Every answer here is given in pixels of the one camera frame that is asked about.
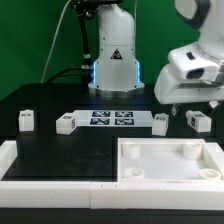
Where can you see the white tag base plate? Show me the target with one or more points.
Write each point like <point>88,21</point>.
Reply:
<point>117,118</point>

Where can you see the white square tabletop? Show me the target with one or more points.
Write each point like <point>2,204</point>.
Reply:
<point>163,159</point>

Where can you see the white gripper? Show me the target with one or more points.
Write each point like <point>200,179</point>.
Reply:
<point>170,89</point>

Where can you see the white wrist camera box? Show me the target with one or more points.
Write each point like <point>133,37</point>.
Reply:
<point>192,63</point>

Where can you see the white U-shaped obstacle fence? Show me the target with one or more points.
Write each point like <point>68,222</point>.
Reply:
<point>189,195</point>

